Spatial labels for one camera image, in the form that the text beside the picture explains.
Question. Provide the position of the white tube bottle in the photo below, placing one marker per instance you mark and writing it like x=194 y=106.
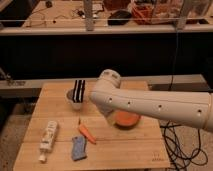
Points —
x=47 y=140

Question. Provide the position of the grey metal post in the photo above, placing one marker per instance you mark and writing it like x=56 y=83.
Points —
x=88 y=15
x=182 y=19

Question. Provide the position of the orange pepper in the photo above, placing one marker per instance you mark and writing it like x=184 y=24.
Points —
x=84 y=131

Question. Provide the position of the orange tool on bench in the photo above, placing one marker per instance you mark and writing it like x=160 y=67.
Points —
x=142 y=14

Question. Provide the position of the white cup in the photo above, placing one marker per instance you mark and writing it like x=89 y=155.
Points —
x=75 y=106

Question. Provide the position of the black object on bench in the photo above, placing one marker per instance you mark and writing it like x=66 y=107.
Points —
x=120 y=17

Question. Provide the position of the grey metal post right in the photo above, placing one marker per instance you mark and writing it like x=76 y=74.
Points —
x=182 y=19

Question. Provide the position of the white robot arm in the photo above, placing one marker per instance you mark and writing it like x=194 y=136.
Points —
x=194 y=109

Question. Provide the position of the orange ceramic bowl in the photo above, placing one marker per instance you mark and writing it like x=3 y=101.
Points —
x=126 y=119

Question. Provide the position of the blue sponge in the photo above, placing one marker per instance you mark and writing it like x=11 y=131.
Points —
x=78 y=149

